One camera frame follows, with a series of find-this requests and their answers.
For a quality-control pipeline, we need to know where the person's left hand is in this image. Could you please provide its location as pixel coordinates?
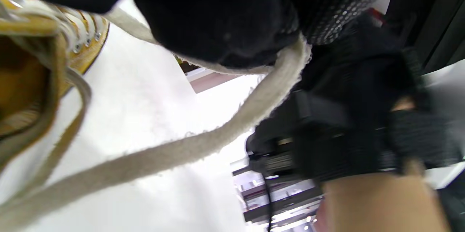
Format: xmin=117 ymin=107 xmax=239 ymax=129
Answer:
xmin=0 ymin=0 xmax=411 ymax=69

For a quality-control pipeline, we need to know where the person's right hand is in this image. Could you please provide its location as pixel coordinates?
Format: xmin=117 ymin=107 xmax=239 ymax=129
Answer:
xmin=247 ymin=14 xmax=462 ymax=182

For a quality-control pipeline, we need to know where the yellow shoe with white laces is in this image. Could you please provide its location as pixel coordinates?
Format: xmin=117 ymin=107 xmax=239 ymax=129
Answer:
xmin=0 ymin=0 xmax=313 ymax=232

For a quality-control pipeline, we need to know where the person's right forearm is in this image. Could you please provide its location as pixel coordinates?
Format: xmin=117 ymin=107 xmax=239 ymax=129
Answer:
xmin=320 ymin=159 xmax=451 ymax=232

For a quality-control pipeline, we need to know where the white pipe with red fittings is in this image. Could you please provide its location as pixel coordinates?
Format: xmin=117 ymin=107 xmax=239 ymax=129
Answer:
xmin=366 ymin=7 xmax=386 ymax=26

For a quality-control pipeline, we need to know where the dark framed window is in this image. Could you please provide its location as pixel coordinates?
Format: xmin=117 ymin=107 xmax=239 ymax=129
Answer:
xmin=385 ymin=0 xmax=465 ymax=74

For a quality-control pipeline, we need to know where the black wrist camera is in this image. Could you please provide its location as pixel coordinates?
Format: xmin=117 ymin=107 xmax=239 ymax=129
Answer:
xmin=246 ymin=130 xmax=302 ymax=179

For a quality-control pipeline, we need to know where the black cable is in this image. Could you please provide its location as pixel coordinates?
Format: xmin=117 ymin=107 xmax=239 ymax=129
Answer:
xmin=264 ymin=176 xmax=274 ymax=232

